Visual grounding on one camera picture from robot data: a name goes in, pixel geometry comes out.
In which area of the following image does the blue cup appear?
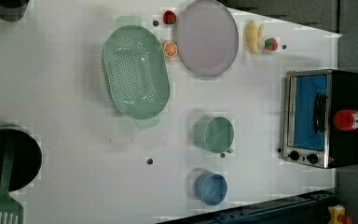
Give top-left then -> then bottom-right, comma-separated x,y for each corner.
195,171 -> 227,206

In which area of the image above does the silver toaster oven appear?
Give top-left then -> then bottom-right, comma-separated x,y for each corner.
282,69 -> 358,169

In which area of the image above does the round lilac plate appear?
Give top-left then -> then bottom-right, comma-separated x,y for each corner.
175,0 -> 239,76

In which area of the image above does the black round pot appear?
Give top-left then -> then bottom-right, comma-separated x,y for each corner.
0,125 -> 43,193

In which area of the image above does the plush strawberry near banana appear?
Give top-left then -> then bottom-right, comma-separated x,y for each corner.
264,37 -> 279,51

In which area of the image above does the green mug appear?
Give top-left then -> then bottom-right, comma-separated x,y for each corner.
193,116 -> 235,154

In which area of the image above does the plush yellow banana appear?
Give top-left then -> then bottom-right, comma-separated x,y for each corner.
245,21 -> 264,54

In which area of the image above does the yellow orange toy object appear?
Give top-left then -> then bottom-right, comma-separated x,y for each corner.
328,205 -> 353,224

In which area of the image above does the plush red ketchup bottle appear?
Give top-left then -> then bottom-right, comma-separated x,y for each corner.
333,109 -> 358,132

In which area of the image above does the plush orange slice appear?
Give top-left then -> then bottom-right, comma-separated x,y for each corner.
162,40 -> 178,58

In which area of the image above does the plush strawberry near plate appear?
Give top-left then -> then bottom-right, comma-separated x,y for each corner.
162,10 -> 177,24

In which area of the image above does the green slotted spatula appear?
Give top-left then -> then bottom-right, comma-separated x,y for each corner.
0,138 -> 23,224

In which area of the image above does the green perforated colander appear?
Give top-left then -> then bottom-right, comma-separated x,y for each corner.
102,16 -> 170,129

